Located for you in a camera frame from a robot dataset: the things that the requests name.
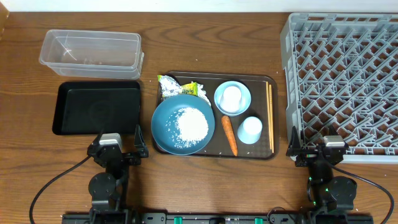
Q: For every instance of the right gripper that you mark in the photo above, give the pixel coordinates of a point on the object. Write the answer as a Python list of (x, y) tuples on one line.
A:
[(295, 149)]

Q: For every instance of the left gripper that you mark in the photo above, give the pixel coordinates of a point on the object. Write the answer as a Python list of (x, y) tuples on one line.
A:
[(136, 160)]

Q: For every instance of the dark blue plate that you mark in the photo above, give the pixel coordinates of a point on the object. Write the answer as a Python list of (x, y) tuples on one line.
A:
[(166, 108)]

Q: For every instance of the light blue cup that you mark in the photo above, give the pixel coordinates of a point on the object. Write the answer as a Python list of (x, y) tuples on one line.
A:
[(249, 131)]

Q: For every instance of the white rice pile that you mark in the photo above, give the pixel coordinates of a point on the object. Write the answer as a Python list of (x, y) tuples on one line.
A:
[(186, 127)]

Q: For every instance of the pale pink cup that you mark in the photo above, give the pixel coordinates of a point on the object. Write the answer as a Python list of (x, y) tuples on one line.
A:
[(230, 99)]

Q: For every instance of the light blue bowl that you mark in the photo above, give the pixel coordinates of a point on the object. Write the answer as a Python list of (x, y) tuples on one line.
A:
[(245, 100)]

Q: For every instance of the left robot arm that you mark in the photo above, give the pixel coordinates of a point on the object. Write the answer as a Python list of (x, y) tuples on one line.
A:
[(108, 189)]

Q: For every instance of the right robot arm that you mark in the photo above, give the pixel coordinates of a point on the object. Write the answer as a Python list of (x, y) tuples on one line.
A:
[(331, 195)]

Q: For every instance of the black waste tray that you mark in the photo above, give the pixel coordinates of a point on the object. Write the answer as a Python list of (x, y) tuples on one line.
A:
[(90, 107)]

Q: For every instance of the grey dishwasher rack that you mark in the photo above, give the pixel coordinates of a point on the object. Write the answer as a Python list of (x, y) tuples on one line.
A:
[(341, 71)]

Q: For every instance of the brown serving tray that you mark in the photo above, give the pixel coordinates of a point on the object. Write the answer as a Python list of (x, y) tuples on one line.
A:
[(219, 145)]

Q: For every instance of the silver foil wrapper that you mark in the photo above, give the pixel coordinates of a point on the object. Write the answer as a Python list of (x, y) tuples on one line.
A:
[(169, 86)]

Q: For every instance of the orange carrot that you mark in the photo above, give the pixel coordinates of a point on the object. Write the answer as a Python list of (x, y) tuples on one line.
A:
[(228, 130)]

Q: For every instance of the yellow green pandan packet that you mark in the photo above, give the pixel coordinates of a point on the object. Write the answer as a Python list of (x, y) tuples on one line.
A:
[(189, 89)]

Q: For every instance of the white crumpled tissue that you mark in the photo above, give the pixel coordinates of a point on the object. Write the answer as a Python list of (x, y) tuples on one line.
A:
[(202, 93)]

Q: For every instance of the clear plastic container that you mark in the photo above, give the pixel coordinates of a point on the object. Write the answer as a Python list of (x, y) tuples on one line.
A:
[(93, 54)]

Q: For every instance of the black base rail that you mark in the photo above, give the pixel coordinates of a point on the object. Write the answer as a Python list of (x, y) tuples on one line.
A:
[(162, 218)]

